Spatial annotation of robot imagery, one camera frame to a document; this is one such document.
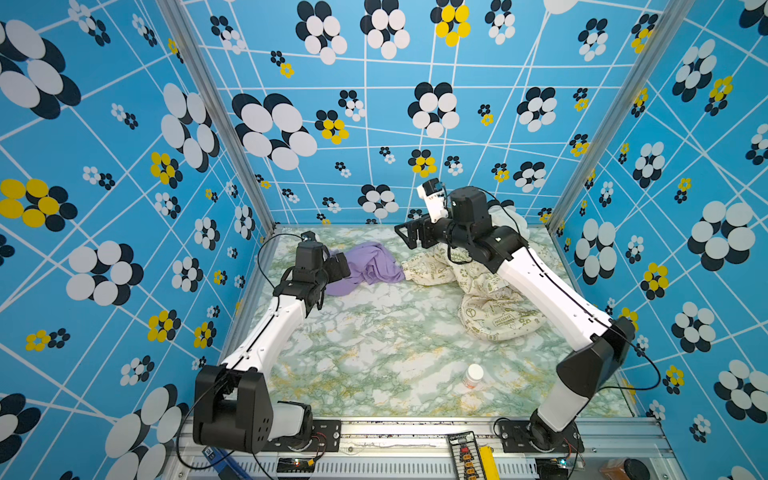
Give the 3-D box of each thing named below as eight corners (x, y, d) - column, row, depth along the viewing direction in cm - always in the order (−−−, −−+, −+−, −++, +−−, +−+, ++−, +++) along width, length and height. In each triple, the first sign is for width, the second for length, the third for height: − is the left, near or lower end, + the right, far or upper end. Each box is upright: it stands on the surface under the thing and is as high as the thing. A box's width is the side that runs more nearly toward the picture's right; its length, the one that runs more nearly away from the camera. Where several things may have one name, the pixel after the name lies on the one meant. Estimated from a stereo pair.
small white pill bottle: (463, 388, 83) (469, 379, 77) (461, 373, 86) (466, 363, 79) (477, 388, 83) (485, 379, 76) (475, 373, 86) (482, 363, 79)
